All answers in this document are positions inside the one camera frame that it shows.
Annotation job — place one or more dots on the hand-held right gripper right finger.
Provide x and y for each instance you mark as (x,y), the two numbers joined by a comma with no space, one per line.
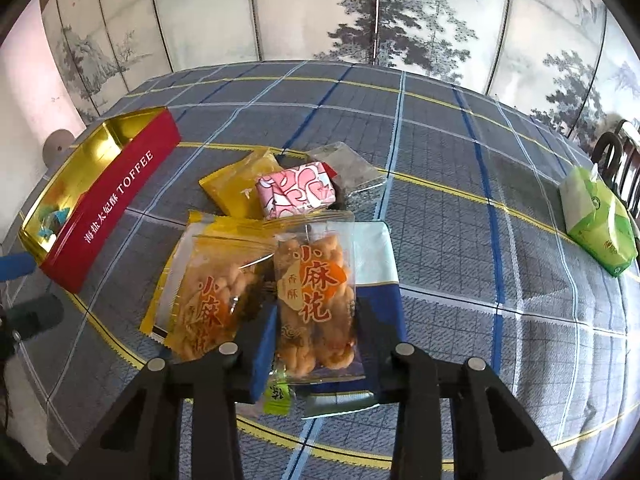
(374,355)

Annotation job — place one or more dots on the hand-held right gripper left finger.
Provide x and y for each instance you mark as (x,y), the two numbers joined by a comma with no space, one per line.
(263,355)

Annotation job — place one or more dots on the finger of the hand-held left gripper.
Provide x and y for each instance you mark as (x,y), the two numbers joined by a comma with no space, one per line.
(15,266)

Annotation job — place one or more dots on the clear dough twist packet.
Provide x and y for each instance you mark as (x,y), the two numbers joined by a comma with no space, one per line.
(310,310)

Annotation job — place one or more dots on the blue and white snack packet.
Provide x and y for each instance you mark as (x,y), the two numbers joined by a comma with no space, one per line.
(375,260)

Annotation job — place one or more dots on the gold packet with white strip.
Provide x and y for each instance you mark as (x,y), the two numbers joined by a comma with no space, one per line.
(160,300)

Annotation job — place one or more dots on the red tin box gold inside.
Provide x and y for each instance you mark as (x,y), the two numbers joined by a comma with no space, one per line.
(115,200)

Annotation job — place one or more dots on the yellow snack packet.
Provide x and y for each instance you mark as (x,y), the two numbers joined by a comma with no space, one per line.
(230,190)

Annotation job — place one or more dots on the small green packet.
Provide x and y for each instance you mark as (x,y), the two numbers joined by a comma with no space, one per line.
(277,397)

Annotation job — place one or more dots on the teal wrapped candy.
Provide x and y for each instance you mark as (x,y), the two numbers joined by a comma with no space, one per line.
(60,215)
(46,232)

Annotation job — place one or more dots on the dough twist packet yellow header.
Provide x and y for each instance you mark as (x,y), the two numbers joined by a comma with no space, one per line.
(210,285)

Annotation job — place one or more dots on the round grey stone disc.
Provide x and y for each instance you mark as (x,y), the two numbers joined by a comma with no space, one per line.
(57,146)

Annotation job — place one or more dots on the pink floral candy packet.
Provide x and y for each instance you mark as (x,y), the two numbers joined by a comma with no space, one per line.
(295,190)

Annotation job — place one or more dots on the clear grey snack packet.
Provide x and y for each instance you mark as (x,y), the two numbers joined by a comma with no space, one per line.
(355,170)

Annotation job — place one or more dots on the blue plaid tablecloth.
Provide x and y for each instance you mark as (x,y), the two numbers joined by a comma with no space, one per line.
(450,160)

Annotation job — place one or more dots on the green tissue pack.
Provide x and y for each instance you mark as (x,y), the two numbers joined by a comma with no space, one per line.
(595,220)

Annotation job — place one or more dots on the dark wooden chair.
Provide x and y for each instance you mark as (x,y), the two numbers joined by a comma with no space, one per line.
(617,160)

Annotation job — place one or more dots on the painted folding screen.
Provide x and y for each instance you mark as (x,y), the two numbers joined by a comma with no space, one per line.
(300,10)

